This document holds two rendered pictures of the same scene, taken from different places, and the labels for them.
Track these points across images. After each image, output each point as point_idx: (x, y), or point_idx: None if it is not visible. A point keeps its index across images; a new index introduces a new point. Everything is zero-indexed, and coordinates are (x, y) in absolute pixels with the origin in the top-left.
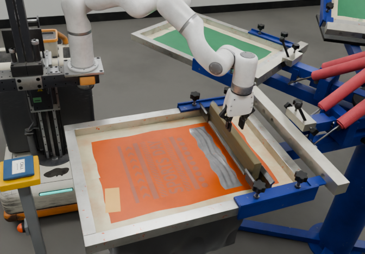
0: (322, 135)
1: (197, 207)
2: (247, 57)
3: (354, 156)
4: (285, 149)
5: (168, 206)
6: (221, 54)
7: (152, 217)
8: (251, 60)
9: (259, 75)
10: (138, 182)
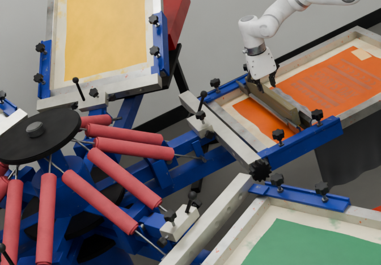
0: (174, 176)
1: (295, 71)
2: (247, 16)
3: (127, 255)
4: (219, 147)
5: (317, 64)
6: (269, 8)
7: (325, 57)
8: (244, 16)
9: (236, 177)
10: (348, 67)
